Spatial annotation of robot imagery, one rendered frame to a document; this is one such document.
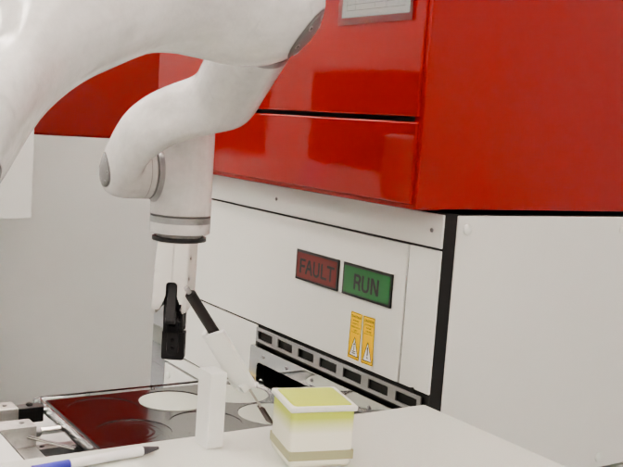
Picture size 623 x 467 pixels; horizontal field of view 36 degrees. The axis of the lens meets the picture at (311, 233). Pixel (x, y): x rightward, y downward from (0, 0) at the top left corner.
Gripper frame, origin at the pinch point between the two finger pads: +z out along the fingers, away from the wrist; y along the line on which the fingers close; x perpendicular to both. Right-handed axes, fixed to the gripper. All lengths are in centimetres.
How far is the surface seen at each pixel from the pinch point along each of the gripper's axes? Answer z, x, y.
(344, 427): -0.8, 23.0, 34.0
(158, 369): 102, -55, -351
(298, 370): 6.7, 18.0, -15.5
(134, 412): 10.2, -5.0, 0.3
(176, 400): 10.1, 0.0, -6.4
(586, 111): -37, 57, -6
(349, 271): -10.8, 24.3, -7.6
